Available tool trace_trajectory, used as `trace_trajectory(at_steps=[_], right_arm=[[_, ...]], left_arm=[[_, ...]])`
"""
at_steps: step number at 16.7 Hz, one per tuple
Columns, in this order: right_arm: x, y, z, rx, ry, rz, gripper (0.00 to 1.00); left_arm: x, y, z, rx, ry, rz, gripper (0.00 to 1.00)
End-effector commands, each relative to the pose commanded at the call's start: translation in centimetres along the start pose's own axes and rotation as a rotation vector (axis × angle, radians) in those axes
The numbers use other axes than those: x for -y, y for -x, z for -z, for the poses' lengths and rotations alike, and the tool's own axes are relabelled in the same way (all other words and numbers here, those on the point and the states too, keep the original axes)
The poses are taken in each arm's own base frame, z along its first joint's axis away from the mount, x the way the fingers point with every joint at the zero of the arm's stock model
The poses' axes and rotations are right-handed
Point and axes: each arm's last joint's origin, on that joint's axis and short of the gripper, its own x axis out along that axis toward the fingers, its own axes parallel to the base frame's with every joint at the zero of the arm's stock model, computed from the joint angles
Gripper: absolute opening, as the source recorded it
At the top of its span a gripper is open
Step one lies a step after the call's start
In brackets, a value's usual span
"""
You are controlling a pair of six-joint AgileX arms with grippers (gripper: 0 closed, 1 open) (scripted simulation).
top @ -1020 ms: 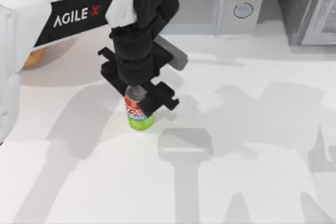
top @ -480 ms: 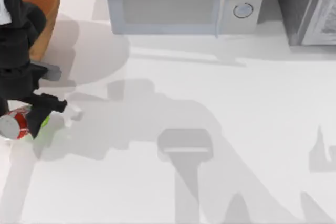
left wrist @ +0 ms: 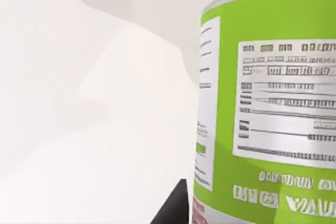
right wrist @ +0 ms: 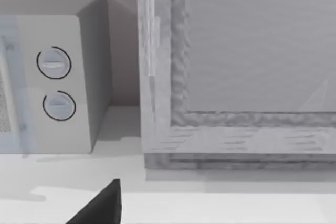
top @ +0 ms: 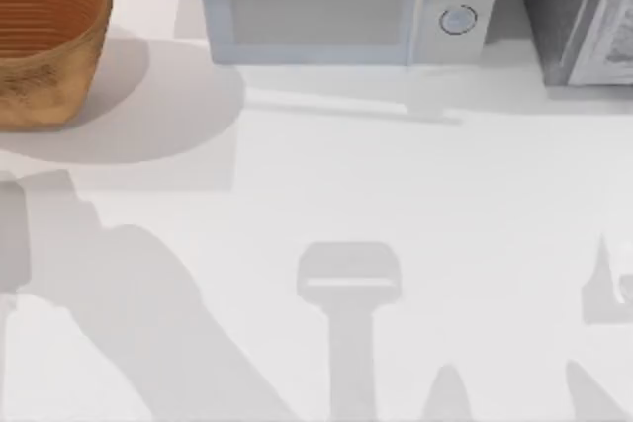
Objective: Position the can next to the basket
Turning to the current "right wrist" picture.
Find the pale microwave oven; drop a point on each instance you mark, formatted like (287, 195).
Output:
(60, 85)

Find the pale round microwave knob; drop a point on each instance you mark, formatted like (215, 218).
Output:
(59, 105)
(53, 62)

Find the grey wooden cabinet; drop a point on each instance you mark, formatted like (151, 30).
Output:
(236, 77)

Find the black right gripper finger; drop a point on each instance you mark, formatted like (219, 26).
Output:
(106, 205)

